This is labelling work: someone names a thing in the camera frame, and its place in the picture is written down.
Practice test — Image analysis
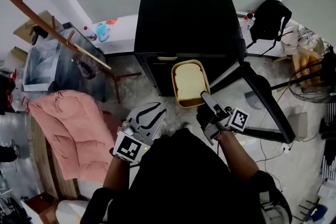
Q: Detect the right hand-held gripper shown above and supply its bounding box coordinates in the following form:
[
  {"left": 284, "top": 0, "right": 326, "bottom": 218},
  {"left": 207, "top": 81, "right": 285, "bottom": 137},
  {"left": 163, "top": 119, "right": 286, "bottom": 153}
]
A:
[{"left": 195, "top": 90, "right": 250, "bottom": 146}]

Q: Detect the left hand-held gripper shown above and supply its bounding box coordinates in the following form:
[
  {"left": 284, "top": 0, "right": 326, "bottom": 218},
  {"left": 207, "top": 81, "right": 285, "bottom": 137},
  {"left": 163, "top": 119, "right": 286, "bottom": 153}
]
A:
[{"left": 112, "top": 101, "right": 168, "bottom": 165}]

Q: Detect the tan tray with yellow bread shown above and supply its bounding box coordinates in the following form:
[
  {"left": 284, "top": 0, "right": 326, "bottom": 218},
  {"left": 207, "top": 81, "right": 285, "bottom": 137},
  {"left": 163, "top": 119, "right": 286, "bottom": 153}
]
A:
[{"left": 171, "top": 59, "right": 211, "bottom": 108}]

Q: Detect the black cabinet with glass door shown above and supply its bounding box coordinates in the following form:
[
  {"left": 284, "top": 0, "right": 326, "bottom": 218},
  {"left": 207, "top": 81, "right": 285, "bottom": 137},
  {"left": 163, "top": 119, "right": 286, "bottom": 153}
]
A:
[{"left": 133, "top": 0, "right": 296, "bottom": 144}]

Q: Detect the person's left forearm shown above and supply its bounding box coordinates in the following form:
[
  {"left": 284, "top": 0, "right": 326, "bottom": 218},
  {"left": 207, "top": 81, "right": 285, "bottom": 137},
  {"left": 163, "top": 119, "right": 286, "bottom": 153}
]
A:
[{"left": 102, "top": 158, "right": 132, "bottom": 192}]

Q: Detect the person's right forearm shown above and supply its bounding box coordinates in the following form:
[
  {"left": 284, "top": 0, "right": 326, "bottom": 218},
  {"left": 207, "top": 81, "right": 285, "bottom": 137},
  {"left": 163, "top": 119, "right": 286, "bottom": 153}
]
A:
[{"left": 217, "top": 130, "right": 260, "bottom": 182}]

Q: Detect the person's black clothing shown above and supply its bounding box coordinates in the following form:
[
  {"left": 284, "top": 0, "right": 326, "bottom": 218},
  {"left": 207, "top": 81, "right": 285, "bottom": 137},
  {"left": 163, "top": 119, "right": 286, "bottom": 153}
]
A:
[{"left": 80, "top": 128, "right": 292, "bottom": 224}]

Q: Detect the pink quilted cushion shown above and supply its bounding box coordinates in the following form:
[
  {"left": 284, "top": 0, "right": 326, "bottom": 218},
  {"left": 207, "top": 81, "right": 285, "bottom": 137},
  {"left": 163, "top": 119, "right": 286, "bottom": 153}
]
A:
[{"left": 28, "top": 89, "right": 116, "bottom": 184}]

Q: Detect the dark grey hanging cloth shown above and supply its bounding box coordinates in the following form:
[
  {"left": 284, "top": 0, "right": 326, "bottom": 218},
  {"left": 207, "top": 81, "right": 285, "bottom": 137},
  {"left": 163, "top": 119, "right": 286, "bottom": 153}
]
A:
[{"left": 72, "top": 52, "right": 99, "bottom": 80}]

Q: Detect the small clear plastic bottle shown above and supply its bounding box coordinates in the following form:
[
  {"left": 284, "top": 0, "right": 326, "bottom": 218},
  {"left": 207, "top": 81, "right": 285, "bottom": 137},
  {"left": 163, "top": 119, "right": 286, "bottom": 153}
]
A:
[
  {"left": 246, "top": 13, "right": 257, "bottom": 29},
  {"left": 241, "top": 16, "right": 251, "bottom": 32}
]

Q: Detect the grey box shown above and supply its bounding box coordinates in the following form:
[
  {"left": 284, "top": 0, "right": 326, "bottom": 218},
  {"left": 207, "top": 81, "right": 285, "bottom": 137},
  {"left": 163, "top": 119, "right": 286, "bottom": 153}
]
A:
[{"left": 287, "top": 112, "right": 308, "bottom": 141}]

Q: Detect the light wooden chair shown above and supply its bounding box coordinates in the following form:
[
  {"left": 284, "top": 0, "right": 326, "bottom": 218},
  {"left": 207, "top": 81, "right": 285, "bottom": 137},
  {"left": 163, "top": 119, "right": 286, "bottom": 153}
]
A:
[{"left": 272, "top": 47, "right": 323, "bottom": 87}]

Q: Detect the blue plastic item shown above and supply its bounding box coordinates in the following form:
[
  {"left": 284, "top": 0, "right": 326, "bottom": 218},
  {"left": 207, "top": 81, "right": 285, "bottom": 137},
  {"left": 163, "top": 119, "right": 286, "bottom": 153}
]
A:
[{"left": 96, "top": 23, "right": 111, "bottom": 42}]

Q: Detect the yellow ribbed cushion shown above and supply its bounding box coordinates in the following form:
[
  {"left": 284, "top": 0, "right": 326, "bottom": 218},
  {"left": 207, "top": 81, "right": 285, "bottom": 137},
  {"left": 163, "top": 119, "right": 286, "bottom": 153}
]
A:
[{"left": 300, "top": 55, "right": 320, "bottom": 82}]

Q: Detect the black standing fan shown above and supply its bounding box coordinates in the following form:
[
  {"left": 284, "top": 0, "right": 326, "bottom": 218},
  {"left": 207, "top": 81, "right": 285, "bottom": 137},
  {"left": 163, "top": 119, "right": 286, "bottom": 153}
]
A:
[{"left": 271, "top": 46, "right": 336, "bottom": 104}]

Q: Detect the black backpack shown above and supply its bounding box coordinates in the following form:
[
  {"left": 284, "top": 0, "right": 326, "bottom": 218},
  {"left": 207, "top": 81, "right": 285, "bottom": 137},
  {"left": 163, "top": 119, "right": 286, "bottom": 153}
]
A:
[{"left": 246, "top": 0, "right": 292, "bottom": 49}]

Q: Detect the red-capped bottle red label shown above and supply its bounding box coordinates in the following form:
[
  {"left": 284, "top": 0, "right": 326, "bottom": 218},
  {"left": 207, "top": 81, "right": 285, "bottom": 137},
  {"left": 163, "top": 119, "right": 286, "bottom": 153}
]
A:
[{"left": 83, "top": 25, "right": 98, "bottom": 41}]

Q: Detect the white tote bag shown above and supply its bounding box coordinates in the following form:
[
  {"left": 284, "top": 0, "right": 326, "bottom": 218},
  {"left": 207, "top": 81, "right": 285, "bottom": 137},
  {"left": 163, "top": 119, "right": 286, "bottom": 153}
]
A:
[{"left": 281, "top": 25, "right": 323, "bottom": 53}]

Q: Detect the brown wooden board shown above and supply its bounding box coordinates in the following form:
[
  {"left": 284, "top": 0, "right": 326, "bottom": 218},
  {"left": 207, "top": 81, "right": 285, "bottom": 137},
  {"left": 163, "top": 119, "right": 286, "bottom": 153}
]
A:
[{"left": 27, "top": 115, "right": 79, "bottom": 200}]

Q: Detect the clear glass tank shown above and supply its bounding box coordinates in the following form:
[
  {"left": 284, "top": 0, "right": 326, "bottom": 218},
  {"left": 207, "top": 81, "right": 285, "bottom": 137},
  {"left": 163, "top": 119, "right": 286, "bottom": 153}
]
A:
[{"left": 22, "top": 22, "right": 106, "bottom": 92}]

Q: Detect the white grey yellow cushion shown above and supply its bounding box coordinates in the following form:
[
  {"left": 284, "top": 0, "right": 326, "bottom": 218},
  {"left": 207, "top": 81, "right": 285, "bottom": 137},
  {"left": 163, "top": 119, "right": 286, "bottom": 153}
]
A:
[{"left": 55, "top": 199, "right": 90, "bottom": 224}]

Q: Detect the pack of water bottles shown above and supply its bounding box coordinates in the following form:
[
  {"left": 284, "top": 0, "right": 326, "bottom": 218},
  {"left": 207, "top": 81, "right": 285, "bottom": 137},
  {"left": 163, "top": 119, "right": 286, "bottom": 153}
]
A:
[{"left": 5, "top": 69, "right": 31, "bottom": 113}]

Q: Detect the black white striped cloth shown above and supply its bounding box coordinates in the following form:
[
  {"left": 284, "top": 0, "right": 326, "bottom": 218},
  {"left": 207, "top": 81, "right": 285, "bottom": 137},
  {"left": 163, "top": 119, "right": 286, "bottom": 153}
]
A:
[{"left": 320, "top": 102, "right": 336, "bottom": 182}]

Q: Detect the black bag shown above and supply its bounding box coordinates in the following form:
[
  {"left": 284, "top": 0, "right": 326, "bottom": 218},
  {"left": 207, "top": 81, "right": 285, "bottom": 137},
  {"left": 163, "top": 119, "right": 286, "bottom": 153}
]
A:
[{"left": 0, "top": 73, "right": 16, "bottom": 116}]

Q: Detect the wooden coat rack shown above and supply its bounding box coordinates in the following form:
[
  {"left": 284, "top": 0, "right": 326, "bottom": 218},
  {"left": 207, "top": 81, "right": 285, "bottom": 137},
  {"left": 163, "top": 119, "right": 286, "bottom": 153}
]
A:
[{"left": 0, "top": 0, "right": 142, "bottom": 104}]

